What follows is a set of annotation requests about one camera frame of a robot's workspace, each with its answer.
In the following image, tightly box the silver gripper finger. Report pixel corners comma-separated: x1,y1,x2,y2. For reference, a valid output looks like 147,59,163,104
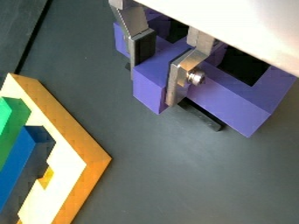
107,0,158,81

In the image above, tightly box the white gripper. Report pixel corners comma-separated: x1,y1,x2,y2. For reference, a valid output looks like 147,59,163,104
137,0,299,106

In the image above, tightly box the purple comb-shaped block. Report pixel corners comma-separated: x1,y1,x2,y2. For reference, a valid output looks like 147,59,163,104
113,7,298,138

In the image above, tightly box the yellow slotted board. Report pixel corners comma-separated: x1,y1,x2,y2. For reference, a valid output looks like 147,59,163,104
0,73,111,224

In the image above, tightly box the green bar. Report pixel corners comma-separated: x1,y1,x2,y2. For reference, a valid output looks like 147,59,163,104
0,97,31,170

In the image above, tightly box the blue bar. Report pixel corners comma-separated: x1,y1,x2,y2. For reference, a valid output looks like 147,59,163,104
0,126,56,214

